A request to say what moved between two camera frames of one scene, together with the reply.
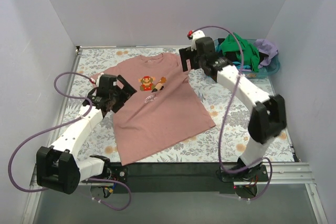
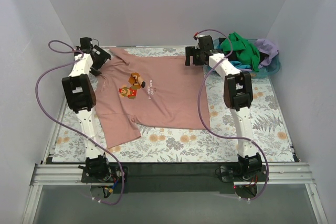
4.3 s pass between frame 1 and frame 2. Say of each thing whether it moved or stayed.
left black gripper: moved
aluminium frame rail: stayed
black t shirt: stayed
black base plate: stayed
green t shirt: stayed
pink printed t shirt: moved
